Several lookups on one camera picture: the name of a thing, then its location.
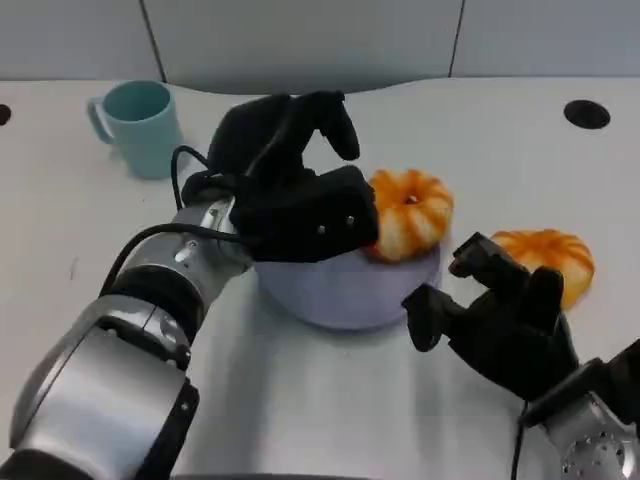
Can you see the lilac plate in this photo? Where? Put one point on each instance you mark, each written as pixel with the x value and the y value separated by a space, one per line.
pixel 350 290

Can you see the orange white toy bread roll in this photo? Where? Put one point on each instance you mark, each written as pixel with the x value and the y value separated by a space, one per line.
pixel 555 255
pixel 415 215

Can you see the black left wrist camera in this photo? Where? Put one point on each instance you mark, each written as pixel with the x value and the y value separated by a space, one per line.
pixel 305 215

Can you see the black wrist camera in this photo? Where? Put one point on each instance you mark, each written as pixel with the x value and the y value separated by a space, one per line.
pixel 627 370
pixel 305 215

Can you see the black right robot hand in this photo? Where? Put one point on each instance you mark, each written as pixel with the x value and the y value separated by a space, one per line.
pixel 515 330

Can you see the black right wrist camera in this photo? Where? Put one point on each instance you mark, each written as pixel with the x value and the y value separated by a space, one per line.
pixel 627 370

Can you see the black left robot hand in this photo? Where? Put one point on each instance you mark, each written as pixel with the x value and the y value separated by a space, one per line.
pixel 250 135

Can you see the pale green mug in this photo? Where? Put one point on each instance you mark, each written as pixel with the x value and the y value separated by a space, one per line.
pixel 145 135

